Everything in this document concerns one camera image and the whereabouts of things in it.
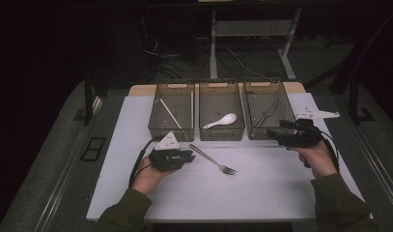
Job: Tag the steel fork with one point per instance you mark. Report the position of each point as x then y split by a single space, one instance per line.
210 158

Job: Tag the white plastic spoon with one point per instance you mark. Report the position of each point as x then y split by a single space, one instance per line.
228 118

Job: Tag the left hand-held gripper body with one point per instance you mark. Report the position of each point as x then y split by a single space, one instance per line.
166 159

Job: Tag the white metal desk frame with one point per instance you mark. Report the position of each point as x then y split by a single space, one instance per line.
212 48

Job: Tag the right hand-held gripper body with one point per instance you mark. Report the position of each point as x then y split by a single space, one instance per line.
308 135

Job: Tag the person's left hand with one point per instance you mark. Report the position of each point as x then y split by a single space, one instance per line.
145 179

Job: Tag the black metal stand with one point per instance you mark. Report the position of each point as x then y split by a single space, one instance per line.
353 103

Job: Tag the smoky transparent plastic bin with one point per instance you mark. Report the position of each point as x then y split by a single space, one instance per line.
260 106
171 127
221 103

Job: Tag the white table cover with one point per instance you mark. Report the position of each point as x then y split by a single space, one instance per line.
248 199

